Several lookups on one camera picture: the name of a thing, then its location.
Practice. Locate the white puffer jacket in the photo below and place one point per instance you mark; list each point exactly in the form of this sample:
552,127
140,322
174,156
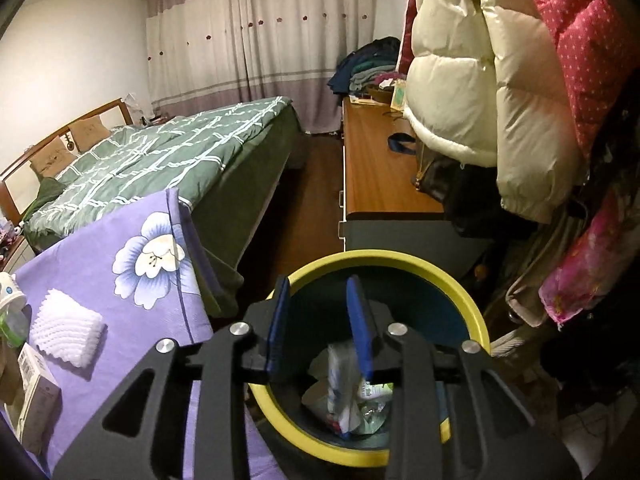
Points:
475,85

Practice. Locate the printed cardboard box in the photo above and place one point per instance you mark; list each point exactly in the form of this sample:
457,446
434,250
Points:
37,390

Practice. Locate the dotted white tissue packet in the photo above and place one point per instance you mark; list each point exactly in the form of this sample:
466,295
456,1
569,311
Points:
340,385

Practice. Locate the yellow rimmed trash bin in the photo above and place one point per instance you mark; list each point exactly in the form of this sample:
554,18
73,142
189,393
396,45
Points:
425,300

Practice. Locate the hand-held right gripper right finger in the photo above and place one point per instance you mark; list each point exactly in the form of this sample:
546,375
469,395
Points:
360,320

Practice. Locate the beige and mauve curtain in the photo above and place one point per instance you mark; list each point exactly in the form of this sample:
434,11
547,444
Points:
250,35

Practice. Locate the bed with green quilt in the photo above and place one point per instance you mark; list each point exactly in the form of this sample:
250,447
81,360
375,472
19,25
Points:
140,160

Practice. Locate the red dotted puffer jacket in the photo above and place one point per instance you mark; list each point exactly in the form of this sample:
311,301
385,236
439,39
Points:
590,60

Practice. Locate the pink floral cloth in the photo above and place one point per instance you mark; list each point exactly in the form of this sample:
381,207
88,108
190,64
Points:
585,270

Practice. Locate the dark green cloth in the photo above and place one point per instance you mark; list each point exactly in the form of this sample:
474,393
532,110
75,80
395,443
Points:
47,192

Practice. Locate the brown pillow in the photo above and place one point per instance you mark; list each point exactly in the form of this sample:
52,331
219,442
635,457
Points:
90,132
50,157

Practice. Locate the small green framed card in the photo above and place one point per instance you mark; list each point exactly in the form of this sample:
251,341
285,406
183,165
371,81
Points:
400,97

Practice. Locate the white foam net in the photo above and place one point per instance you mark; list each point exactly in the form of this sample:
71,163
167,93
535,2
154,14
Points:
67,327

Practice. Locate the wooden desk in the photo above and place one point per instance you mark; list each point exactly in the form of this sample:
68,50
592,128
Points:
370,170

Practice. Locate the pile of folded clothes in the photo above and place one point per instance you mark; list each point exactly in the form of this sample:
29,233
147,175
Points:
370,65

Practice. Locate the small wooden nightstand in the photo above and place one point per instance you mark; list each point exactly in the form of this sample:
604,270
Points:
157,121

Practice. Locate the black bag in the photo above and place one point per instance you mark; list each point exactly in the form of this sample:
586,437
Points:
450,185

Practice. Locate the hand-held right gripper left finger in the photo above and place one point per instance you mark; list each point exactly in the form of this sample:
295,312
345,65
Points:
277,320

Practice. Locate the white nightstand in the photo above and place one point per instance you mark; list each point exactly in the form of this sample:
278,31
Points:
12,255

